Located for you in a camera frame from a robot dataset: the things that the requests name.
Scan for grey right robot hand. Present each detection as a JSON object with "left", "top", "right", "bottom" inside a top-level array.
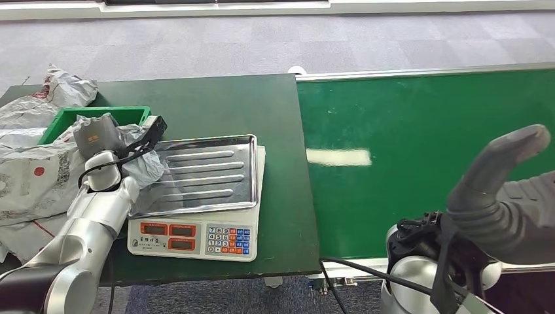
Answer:
[{"left": 446, "top": 124, "right": 555, "bottom": 265}]

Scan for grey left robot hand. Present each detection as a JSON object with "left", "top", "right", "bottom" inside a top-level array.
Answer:
[{"left": 73, "top": 116, "right": 128, "bottom": 160}]

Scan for grey plastic mailer package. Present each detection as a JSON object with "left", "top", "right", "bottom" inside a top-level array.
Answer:
[{"left": 0, "top": 124, "right": 166, "bottom": 227}]

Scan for white mailer package black print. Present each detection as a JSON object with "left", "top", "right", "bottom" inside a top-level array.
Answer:
[{"left": 54, "top": 113, "right": 146, "bottom": 146}]

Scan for crumpled white mailer package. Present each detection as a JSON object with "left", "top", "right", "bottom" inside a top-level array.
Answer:
[{"left": 0, "top": 63, "right": 99, "bottom": 130}]

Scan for white package red print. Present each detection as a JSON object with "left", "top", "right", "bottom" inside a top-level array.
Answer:
[{"left": 0, "top": 126, "right": 48, "bottom": 150}]

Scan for white package red lines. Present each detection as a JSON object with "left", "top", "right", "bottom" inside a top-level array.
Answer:
[{"left": 0, "top": 214, "right": 66, "bottom": 263}]

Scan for green conveyor belt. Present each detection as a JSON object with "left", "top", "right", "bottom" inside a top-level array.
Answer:
[{"left": 296, "top": 61, "right": 555, "bottom": 287}]

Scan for green plastic crate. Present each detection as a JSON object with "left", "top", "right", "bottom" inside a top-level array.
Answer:
[{"left": 38, "top": 106, "right": 152, "bottom": 146}]

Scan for steel scale tray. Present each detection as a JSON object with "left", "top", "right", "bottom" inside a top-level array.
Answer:
[{"left": 129, "top": 134, "right": 259, "bottom": 220}]

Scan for white electronic weighing scale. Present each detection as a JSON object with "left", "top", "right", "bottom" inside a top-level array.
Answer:
[{"left": 126, "top": 134, "right": 266, "bottom": 263}]

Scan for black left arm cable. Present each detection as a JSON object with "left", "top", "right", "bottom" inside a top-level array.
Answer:
[{"left": 77, "top": 130, "right": 157, "bottom": 189}]

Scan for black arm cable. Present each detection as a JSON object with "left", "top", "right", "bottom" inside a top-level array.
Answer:
[
  {"left": 319, "top": 258, "right": 439, "bottom": 314},
  {"left": 77, "top": 130, "right": 157, "bottom": 189}
]

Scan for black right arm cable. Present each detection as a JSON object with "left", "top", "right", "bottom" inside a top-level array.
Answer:
[{"left": 319, "top": 258, "right": 439, "bottom": 314}]

